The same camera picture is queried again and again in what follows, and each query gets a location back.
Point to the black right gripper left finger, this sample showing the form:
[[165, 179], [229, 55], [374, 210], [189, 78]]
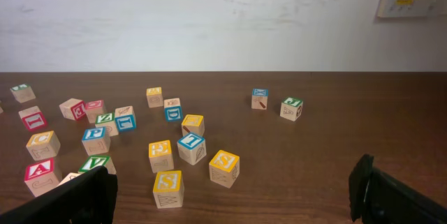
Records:
[[88, 198]]

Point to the green L block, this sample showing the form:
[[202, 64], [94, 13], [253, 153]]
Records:
[[23, 93]]

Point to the plain wooden picture block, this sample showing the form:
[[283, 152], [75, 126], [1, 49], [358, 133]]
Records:
[[69, 177]]

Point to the red I side block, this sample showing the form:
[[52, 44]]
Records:
[[32, 118]]

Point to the yellow S block front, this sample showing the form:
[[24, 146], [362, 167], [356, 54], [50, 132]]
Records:
[[168, 189]]

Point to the red E side block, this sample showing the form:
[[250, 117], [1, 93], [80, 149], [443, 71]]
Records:
[[73, 109]]

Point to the yellow top far block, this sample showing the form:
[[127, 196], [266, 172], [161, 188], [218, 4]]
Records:
[[154, 97]]

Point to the green J block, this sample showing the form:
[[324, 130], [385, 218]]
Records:
[[291, 108]]

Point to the green V block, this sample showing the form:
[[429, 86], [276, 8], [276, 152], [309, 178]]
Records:
[[97, 161]]

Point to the yellow E block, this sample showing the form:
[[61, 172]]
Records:
[[161, 156]]

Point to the yellow C block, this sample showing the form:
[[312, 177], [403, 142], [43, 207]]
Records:
[[43, 145]]

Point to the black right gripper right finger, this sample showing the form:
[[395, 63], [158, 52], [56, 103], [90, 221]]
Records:
[[377, 197]]

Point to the blue D side block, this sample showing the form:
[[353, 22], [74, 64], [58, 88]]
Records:
[[173, 109]]

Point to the red Q block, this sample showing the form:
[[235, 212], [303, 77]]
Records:
[[93, 109]]

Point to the blue T block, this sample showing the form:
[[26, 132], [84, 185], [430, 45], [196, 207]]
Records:
[[192, 148]]

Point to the yellow s block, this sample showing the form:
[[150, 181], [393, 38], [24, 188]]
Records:
[[224, 168], [168, 189]]

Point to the blue P block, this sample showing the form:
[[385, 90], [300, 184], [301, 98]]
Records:
[[96, 141]]

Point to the blue X block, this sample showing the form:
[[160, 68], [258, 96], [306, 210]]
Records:
[[259, 99]]

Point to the yellow block with brown picture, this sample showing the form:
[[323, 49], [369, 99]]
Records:
[[193, 123]]

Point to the blue L side block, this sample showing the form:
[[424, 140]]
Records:
[[125, 118]]

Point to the green Z block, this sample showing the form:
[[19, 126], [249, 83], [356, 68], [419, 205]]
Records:
[[108, 121]]

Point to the red A block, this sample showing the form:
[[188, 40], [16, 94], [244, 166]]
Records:
[[42, 176]]

